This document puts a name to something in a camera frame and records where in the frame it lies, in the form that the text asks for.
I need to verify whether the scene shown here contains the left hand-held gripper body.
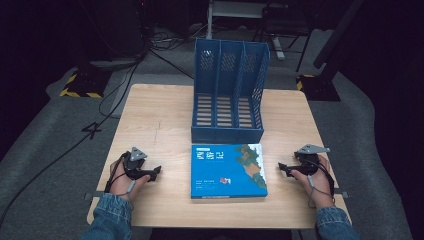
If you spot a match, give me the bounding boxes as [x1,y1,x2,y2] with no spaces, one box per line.
[122,146,155,180]

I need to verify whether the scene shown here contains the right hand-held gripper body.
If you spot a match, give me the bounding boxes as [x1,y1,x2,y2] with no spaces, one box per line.
[292,143,332,177]

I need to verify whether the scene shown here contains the blue book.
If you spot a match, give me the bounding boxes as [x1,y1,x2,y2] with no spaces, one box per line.
[190,142,269,200]

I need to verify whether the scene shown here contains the blue plastic file rack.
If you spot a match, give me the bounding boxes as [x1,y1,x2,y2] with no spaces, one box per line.
[190,37,271,145]

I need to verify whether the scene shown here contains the person's left hand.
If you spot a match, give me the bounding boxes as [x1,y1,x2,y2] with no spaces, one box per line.
[108,158,152,201]

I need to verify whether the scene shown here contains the person's right hand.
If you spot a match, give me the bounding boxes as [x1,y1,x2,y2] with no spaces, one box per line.
[290,154,336,210]

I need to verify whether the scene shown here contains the black slanted pole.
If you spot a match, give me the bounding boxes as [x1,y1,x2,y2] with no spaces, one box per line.
[312,0,367,70]

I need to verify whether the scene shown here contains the black equipment cabinet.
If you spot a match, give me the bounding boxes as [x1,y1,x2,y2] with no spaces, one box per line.
[84,0,152,63]

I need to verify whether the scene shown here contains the grey right gripper cord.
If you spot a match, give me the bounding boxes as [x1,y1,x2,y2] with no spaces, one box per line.
[306,174,335,210]

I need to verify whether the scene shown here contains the grey gripper cord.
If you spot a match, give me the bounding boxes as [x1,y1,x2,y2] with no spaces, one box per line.
[306,174,335,210]
[125,179,137,198]

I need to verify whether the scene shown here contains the grey left gripper cord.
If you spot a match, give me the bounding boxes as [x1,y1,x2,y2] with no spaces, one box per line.
[125,179,137,198]

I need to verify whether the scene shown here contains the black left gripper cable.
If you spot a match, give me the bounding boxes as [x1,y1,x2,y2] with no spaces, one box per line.
[104,151,132,194]

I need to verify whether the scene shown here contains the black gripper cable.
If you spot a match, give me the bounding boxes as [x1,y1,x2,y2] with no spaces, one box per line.
[104,151,132,194]
[311,159,337,198]

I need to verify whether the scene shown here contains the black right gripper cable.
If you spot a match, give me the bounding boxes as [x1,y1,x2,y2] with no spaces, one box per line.
[311,159,337,198]

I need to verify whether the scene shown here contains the grey table edge bracket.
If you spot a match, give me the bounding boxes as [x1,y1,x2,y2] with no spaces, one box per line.
[333,188,350,200]
[82,191,102,202]

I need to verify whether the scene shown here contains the long black floor cable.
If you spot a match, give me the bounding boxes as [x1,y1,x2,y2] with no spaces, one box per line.
[0,49,149,228]

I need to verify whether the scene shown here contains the black metal chair frame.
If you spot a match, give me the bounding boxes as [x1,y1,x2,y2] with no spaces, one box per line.
[252,2,316,73]

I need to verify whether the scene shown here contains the white metal table frame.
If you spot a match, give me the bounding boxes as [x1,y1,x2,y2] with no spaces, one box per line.
[205,0,288,61]

